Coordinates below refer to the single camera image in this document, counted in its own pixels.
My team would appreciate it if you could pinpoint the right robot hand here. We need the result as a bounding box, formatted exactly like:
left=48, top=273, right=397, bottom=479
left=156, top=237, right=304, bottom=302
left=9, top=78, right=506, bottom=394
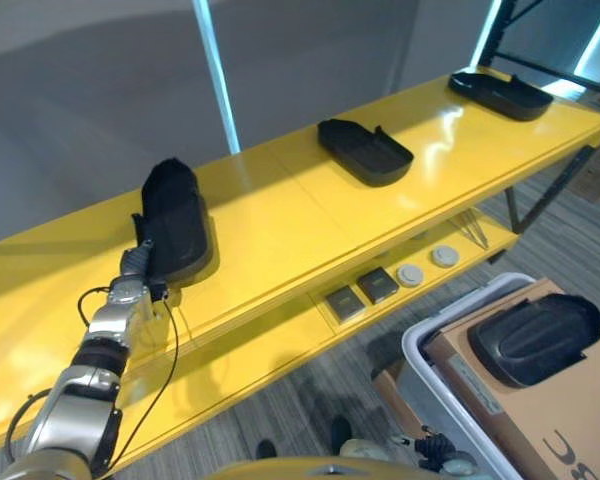
left=392, top=427, right=462, bottom=474

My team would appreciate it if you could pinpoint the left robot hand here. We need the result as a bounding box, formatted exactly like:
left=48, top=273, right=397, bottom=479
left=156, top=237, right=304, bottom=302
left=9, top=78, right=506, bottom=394
left=119, top=238, right=155, bottom=280

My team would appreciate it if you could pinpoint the black sole-shaped part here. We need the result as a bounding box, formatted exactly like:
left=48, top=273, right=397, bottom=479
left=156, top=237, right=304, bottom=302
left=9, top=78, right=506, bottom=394
left=317, top=118, right=415, bottom=188
left=468, top=293, right=600, bottom=389
left=130, top=158, right=214, bottom=291
left=447, top=70, right=555, bottom=122

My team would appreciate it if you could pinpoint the grey plastic storage box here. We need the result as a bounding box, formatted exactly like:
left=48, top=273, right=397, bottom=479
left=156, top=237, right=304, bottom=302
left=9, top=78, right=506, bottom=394
left=401, top=272, right=537, bottom=480

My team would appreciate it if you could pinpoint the brown printed cardboard box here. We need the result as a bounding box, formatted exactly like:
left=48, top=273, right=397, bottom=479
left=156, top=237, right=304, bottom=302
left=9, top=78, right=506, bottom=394
left=422, top=277, right=600, bottom=480

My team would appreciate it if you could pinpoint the dark square flat box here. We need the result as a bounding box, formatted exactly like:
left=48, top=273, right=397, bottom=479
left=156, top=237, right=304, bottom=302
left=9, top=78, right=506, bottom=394
left=324, top=287, right=367, bottom=320
left=356, top=269, right=400, bottom=305

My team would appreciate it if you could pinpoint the yellow metal shelf unit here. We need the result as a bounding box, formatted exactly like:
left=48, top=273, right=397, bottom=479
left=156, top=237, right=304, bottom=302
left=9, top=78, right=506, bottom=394
left=0, top=68, right=600, bottom=474

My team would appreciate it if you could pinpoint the flat brown cardboard piece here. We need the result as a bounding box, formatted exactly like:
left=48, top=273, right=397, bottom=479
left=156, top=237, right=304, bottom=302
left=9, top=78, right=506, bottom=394
left=370, top=360, right=429, bottom=441

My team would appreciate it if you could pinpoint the dark right robot foot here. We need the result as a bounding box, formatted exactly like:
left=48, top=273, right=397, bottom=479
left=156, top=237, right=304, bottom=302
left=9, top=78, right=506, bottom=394
left=330, top=415, right=353, bottom=454

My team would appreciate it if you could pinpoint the round white disc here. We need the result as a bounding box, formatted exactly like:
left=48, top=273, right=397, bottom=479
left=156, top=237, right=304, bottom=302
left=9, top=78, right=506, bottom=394
left=396, top=262, right=425, bottom=288
left=431, top=244, right=461, bottom=269

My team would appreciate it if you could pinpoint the blue light strip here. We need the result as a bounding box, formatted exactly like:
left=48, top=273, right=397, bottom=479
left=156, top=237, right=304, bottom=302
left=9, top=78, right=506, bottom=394
left=191, top=0, right=243, bottom=154
left=469, top=0, right=504, bottom=69

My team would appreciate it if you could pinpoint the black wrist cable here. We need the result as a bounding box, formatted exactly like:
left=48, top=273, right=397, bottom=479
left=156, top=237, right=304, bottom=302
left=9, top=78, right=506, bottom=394
left=4, top=284, right=180, bottom=476

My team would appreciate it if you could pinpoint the black metal rack frame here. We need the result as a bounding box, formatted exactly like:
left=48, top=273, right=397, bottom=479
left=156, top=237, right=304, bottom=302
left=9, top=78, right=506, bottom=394
left=478, top=0, right=600, bottom=119

